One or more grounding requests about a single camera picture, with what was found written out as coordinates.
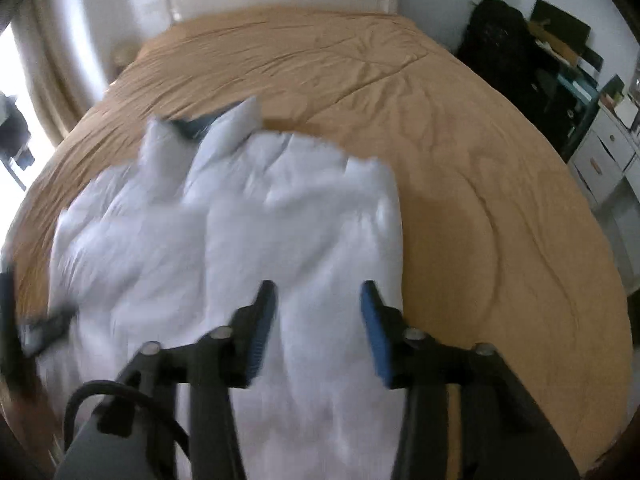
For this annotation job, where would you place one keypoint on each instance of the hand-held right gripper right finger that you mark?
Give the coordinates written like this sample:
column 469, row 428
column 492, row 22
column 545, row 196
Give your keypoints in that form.
column 375, row 332

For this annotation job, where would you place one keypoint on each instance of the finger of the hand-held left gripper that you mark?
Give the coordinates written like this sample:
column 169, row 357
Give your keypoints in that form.
column 50, row 322

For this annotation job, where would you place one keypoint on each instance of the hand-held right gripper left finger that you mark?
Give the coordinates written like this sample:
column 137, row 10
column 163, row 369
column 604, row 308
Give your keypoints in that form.
column 261, row 332

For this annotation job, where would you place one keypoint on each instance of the white puffer jacket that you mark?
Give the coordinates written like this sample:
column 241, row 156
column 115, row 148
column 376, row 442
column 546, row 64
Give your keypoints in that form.
column 240, row 220

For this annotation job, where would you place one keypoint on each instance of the dark equipment stand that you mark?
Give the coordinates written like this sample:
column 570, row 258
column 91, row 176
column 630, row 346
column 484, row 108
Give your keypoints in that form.
column 14, row 135

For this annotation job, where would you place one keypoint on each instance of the tan bed comforter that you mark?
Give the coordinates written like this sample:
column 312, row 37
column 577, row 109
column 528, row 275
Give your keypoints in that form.
column 475, row 185

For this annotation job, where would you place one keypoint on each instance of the beige curtain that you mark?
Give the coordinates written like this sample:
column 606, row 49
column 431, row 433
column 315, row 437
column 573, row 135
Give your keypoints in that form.
column 55, row 70

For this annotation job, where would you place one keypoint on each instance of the white drawer cabinet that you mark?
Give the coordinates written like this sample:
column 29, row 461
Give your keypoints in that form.
column 607, row 155

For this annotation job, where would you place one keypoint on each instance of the black bag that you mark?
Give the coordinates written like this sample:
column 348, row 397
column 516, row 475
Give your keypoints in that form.
column 500, row 50

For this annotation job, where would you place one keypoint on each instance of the dark shelf unit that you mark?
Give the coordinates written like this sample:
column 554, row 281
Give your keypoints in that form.
column 570, row 65

